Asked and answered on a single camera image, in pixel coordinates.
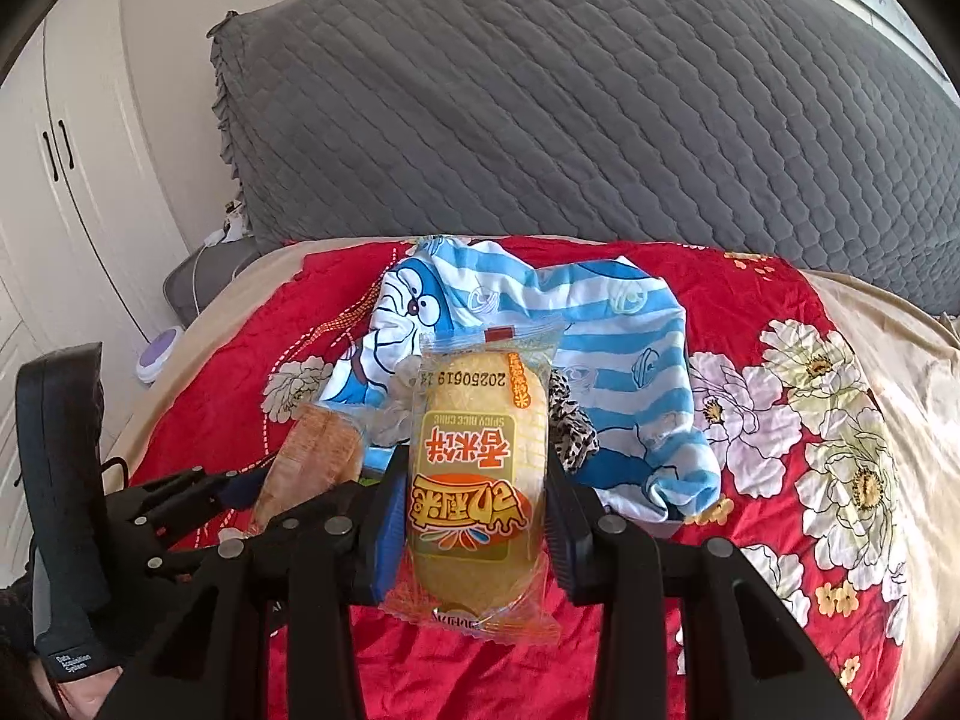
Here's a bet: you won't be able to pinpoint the yellow rice cake packet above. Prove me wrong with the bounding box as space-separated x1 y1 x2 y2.
379 319 567 650

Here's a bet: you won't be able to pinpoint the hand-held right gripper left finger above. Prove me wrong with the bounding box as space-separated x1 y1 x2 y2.
97 456 410 720

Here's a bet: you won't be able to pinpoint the white wardrobe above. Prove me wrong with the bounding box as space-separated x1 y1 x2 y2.
0 0 188 511

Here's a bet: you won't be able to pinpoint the grey bedside stool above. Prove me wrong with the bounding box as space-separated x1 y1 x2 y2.
163 240 260 327

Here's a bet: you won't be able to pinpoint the leopard print scrunchie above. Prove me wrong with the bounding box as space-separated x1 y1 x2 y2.
547 371 601 473

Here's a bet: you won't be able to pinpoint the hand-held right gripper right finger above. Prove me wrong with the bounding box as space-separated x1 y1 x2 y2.
546 456 863 720

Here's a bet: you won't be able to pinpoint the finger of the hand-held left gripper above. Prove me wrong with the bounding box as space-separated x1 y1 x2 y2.
157 484 374 572
127 465 260 533

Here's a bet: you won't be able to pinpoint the red floral blanket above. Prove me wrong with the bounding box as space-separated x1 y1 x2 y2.
127 236 912 720

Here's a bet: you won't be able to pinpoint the orange snack packet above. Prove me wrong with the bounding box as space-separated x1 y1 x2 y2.
247 401 370 537

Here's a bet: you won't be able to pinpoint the white purple round device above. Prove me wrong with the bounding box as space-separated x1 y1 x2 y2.
135 326 185 383

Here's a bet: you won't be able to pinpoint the blue striped cartoon cloth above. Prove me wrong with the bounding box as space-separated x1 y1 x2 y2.
319 236 722 526

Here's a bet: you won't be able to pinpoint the grey quilted cover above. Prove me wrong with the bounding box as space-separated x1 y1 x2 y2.
208 0 960 316

